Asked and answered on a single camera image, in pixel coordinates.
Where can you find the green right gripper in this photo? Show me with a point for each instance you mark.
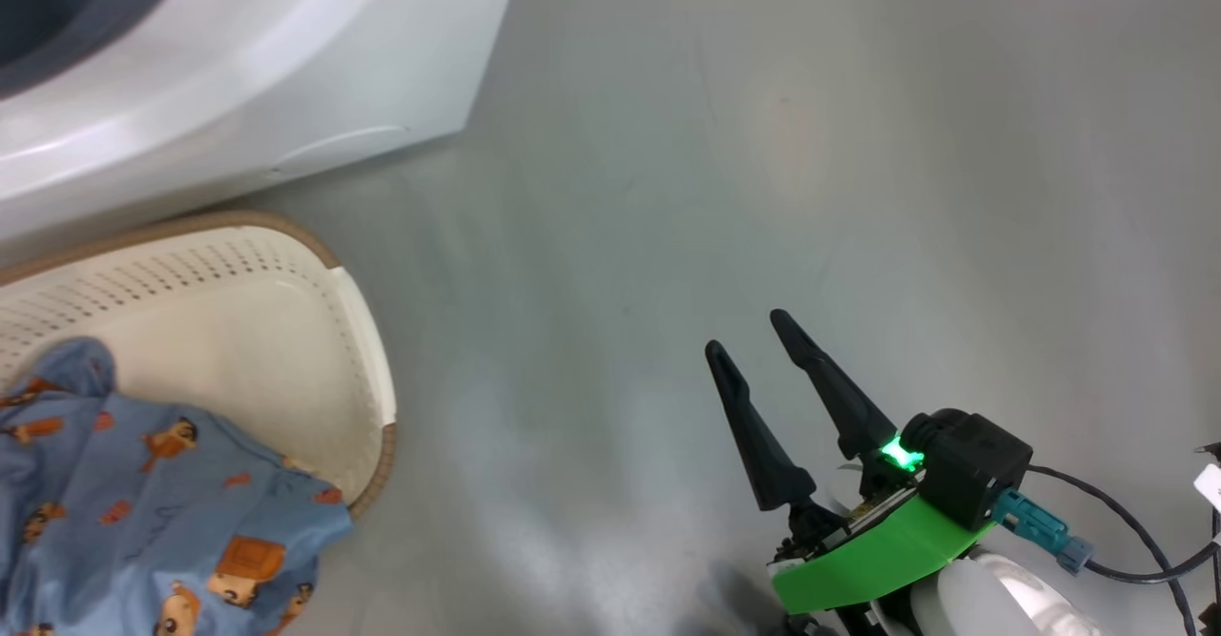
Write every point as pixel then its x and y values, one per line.
pixel 878 560

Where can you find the blue cartoon print garment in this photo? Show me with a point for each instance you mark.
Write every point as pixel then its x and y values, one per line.
pixel 124 522

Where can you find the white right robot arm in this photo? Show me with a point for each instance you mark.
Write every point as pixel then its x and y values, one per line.
pixel 992 603

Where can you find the white front-load washing machine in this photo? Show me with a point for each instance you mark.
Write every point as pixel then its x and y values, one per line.
pixel 286 73

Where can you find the round white filter cover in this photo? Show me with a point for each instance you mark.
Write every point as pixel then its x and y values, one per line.
pixel 353 152

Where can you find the cream perforated plastic laundry basket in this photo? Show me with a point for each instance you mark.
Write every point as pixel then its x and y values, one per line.
pixel 238 331

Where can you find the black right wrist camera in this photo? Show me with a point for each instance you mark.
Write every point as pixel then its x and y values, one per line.
pixel 973 469

